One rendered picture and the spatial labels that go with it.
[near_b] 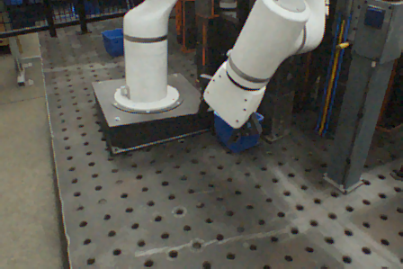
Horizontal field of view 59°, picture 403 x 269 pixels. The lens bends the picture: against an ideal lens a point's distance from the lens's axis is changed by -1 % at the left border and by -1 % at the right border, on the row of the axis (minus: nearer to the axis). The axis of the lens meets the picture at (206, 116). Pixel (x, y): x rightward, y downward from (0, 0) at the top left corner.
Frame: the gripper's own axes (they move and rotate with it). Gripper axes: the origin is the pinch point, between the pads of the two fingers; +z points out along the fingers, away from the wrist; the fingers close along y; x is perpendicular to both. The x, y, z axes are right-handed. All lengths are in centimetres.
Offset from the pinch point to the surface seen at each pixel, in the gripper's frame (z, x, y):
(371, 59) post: -23.0, 18.9, 13.8
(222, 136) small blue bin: 18.3, 13.9, -2.2
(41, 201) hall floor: 125, -9, -58
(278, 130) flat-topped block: 13.3, 25.6, 7.2
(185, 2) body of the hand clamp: 26, 58, -61
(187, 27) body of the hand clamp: 36, 58, -56
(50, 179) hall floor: 131, 2, -69
